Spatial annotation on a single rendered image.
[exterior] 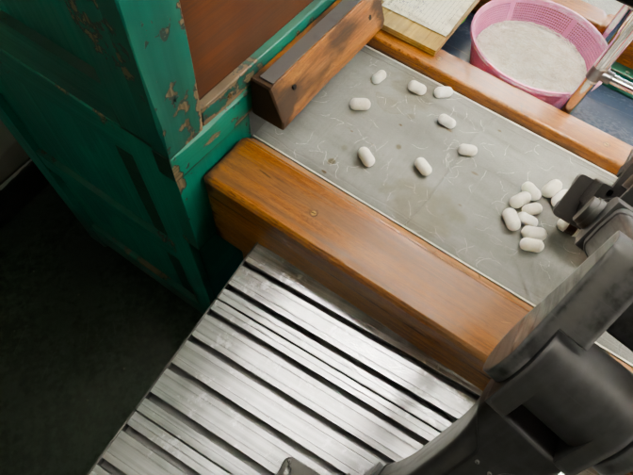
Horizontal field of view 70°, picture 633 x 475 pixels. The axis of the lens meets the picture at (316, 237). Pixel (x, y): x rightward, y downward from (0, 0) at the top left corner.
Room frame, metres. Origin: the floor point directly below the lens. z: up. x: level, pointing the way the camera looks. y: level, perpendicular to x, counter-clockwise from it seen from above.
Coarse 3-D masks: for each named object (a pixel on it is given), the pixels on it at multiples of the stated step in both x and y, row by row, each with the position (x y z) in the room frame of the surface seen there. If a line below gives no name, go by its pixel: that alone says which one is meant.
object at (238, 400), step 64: (256, 256) 0.29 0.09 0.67; (256, 320) 0.19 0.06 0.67; (320, 320) 0.20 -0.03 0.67; (192, 384) 0.09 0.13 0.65; (256, 384) 0.10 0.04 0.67; (320, 384) 0.12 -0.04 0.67; (384, 384) 0.13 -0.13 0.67; (448, 384) 0.15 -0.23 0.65; (128, 448) 0.00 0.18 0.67; (192, 448) 0.01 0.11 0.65; (256, 448) 0.02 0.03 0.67; (320, 448) 0.04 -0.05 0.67; (384, 448) 0.05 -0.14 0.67
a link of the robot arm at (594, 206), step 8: (632, 176) 0.36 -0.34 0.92; (624, 184) 0.35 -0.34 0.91; (632, 184) 0.35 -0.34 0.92; (632, 192) 0.33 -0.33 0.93; (592, 200) 0.30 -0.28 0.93; (600, 200) 0.31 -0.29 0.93; (624, 200) 0.32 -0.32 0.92; (632, 200) 0.32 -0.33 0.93; (584, 208) 0.30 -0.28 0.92; (592, 208) 0.29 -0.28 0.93; (600, 208) 0.29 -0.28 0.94; (576, 216) 0.29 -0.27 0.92; (584, 216) 0.29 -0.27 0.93; (592, 216) 0.28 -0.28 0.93; (576, 224) 0.29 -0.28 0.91; (584, 224) 0.28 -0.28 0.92
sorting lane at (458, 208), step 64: (384, 64) 0.68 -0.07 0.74; (320, 128) 0.50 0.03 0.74; (384, 128) 0.53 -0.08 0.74; (448, 128) 0.55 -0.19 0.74; (512, 128) 0.58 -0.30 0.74; (384, 192) 0.40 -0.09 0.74; (448, 192) 0.42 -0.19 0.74; (512, 192) 0.44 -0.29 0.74; (512, 256) 0.33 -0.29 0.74; (576, 256) 0.35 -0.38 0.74
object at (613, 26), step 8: (624, 8) 0.84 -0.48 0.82; (632, 8) 0.84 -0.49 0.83; (616, 16) 0.84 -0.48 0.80; (624, 16) 0.84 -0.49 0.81; (616, 24) 0.84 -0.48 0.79; (608, 32) 0.84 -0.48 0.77; (616, 32) 0.84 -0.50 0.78; (608, 40) 0.84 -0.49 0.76; (600, 48) 0.84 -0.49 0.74; (616, 64) 0.83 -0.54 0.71; (616, 72) 0.81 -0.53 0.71; (624, 72) 0.81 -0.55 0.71; (632, 72) 0.82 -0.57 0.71; (632, 80) 0.80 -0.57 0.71; (616, 88) 0.80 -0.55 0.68; (632, 96) 0.79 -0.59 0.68
